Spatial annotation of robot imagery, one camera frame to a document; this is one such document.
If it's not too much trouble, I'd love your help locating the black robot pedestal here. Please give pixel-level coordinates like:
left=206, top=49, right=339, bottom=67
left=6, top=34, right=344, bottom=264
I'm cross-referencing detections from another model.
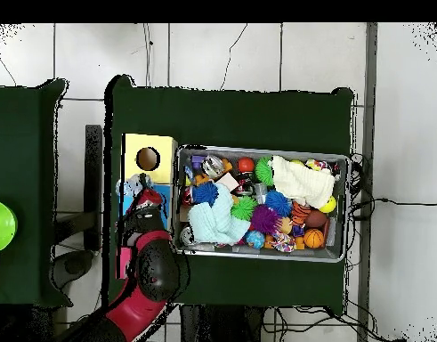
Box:
left=176, top=305, right=268, bottom=342

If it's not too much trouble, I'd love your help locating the black cable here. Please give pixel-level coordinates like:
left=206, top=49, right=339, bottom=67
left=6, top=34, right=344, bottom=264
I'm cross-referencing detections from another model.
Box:
left=352, top=195, right=437, bottom=214

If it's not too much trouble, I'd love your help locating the crushed silver can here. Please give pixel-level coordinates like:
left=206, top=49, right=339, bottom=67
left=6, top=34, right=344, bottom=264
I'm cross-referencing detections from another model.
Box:
left=201, top=154, right=226, bottom=179

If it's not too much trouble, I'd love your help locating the dark green table cloth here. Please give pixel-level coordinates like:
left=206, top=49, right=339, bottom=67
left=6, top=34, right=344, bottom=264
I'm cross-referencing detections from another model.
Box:
left=0, top=77, right=69, bottom=309
left=103, top=74, right=356, bottom=311

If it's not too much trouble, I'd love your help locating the blue spiky ball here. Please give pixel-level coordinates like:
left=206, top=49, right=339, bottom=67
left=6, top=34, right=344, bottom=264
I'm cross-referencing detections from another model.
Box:
left=264, top=189, right=296, bottom=219
left=192, top=181, right=220, bottom=208

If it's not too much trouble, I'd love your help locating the mint green cloth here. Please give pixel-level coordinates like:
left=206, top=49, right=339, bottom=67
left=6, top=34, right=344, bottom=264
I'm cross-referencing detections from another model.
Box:
left=187, top=183, right=252, bottom=244

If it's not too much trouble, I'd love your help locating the wooden box with three holes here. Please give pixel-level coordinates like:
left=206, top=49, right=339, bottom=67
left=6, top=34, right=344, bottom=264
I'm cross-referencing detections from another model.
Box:
left=117, top=133, right=179, bottom=281

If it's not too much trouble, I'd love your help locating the orange mini basketball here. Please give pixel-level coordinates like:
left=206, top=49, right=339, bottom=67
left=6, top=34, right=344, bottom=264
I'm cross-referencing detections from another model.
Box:
left=303, top=228, right=326, bottom=250

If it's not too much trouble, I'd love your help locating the bright green bowl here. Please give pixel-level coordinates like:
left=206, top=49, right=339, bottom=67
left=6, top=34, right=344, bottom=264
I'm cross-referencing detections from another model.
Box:
left=0, top=199, right=19, bottom=255

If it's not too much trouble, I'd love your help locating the clear mesh bin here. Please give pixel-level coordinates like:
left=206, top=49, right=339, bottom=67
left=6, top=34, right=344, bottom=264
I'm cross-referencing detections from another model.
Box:
left=173, top=144, right=351, bottom=265

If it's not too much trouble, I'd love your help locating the green spiky ball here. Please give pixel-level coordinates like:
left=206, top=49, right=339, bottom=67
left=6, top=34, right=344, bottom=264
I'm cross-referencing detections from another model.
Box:
left=230, top=195, right=260, bottom=222
left=254, top=156, right=276, bottom=188

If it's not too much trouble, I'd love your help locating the purple spiky ball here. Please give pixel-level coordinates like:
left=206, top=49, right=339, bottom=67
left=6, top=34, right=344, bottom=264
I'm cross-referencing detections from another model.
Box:
left=247, top=205, right=282, bottom=236

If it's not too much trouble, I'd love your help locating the cream yellow cloth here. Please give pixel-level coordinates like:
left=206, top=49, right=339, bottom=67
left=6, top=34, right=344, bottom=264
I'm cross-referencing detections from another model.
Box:
left=270, top=155, right=339, bottom=208

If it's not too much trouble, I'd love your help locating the tiger striped toy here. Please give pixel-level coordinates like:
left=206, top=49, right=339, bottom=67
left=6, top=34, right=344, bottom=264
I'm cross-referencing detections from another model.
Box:
left=291, top=201, right=313, bottom=226

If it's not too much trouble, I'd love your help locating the orange red ball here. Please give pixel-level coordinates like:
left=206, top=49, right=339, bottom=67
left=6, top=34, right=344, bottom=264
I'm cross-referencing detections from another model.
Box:
left=238, top=157, right=255, bottom=175

